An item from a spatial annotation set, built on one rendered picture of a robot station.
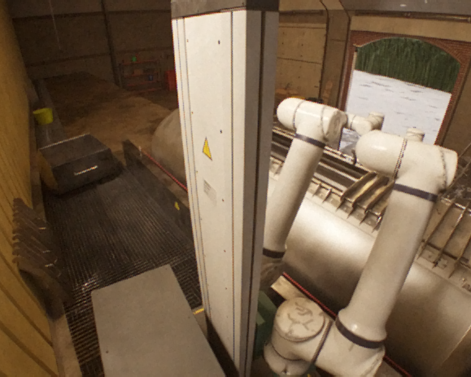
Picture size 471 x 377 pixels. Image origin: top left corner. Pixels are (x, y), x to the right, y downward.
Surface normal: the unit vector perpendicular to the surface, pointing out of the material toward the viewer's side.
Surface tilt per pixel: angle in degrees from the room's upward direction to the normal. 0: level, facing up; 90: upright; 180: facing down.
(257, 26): 90
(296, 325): 9
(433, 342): 60
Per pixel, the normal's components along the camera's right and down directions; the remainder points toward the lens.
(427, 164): -0.50, -0.01
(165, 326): 0.00, -0.84
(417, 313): -0.65, -0.21
